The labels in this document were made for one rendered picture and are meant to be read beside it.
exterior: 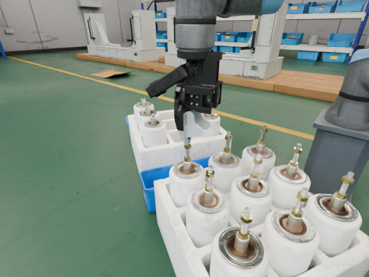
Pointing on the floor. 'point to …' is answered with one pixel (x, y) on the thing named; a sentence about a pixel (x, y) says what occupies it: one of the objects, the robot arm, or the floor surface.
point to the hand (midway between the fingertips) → (185, 138)
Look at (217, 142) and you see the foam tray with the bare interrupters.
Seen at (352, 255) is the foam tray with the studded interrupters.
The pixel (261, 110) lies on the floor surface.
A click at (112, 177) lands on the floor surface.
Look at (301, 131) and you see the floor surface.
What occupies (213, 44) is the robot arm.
